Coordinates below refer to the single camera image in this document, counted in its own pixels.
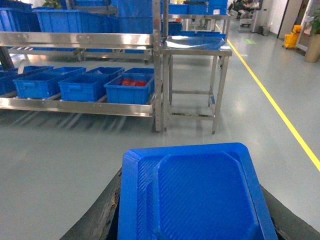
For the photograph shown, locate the red bubble wrap bags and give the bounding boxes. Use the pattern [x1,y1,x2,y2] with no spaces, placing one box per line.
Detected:
[121,78,148,87]

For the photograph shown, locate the green potted plant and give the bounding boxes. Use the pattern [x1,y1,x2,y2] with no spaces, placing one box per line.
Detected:
[310,15,320,35]

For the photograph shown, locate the yellow mop bucket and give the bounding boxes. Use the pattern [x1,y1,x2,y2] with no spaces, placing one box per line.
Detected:
[283,25,302,49]

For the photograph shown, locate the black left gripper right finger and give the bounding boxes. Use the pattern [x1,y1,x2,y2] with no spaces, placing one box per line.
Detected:
[260,185,320,240]

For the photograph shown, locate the blue bin with red bags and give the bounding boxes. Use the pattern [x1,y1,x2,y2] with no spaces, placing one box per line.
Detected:
[104,73,155,105]

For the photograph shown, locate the blue bottle-shaped plastic part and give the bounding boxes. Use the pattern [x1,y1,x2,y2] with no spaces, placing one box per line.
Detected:
[117,142,277,240]

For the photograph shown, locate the blue bin front left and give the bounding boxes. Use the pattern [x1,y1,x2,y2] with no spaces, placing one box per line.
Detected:
[13,72,64,99]

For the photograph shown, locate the blue bin behind red bags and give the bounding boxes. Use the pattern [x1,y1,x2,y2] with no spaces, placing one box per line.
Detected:
[124,67,155,75]

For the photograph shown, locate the stainless steel side table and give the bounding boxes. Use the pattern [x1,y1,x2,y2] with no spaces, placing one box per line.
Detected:
[161,36,233,134]

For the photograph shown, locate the blue bin with clear bag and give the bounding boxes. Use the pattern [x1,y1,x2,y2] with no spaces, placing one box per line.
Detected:
[84,66,125,80]

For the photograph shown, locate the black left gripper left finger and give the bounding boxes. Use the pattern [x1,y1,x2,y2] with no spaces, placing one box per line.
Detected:
[61,169,122,240]

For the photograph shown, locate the stainless steel flow rack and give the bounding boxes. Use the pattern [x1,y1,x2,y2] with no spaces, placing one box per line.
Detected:
[0,0,163,132]

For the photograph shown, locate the empty blue bin front middle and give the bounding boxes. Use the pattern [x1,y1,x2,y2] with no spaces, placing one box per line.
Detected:
[58,73,110,102]

